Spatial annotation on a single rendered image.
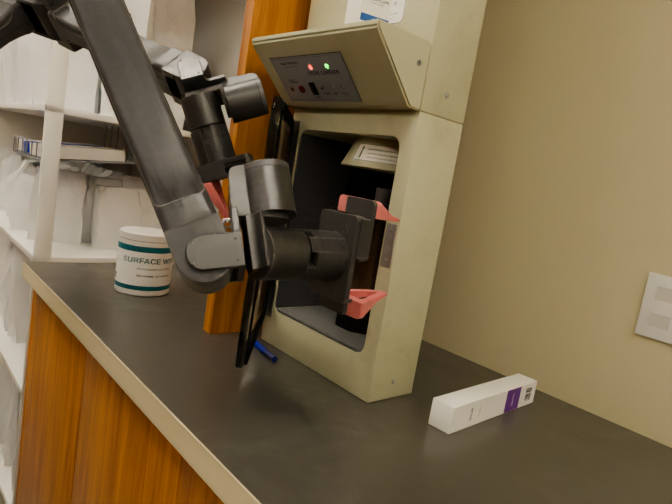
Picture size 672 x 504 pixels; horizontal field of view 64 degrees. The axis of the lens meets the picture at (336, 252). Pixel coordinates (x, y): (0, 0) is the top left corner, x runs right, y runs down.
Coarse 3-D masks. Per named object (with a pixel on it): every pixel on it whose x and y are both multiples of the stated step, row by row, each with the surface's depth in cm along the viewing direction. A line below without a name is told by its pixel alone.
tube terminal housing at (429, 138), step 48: (336, 0) 95; (432, 0) 79; (480, 0) 84; (432, 48) 79; (432, 96) 81; (432, 144) 84; (432, 192) 86; (432, 240) 89; (384, 288) 85; (288, 336) 103; (384, 336) 86; (384, 384) 89
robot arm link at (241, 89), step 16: (192, 64) 83; (192, 80) 82; (208, 80) 83; (224, 80) 83; (240, 80) 83; (256, 80) 81; (240, 96) 80; (256, 96) 81; (240, 112) 81; (256, 112) 82
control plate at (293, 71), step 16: (272, 64) 95; (288, 64) 91; (304, 64) 88; (320, 64) 85; (336, 64) 83; (288, 80) 95; (304, 80) 92; (320, 80) 88; (336, 80) 86; (352, 80) 83; (304, 96) 95; (320, 96) 92; (336, 96) 89; (352, 96) 86
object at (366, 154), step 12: (360, 144) 94; (372, 144) 92; (384, 144) 91; (396, 144) 91; (348, 156) 95; (360, 156) 92; (372, 156) 91; (384, 156) 90; (396, 156) 90; (360, 168) 105; (372, 168) 90; (384, 168) 90
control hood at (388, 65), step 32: (288, 32) 87; (320, 32) 80; (352, 32) 76; (384, 32) 72; (352, 64) 80; (384, 64) 76; (416, 64) 78; (288, 96) 99; (384, 96) 81; (416, 96) 79
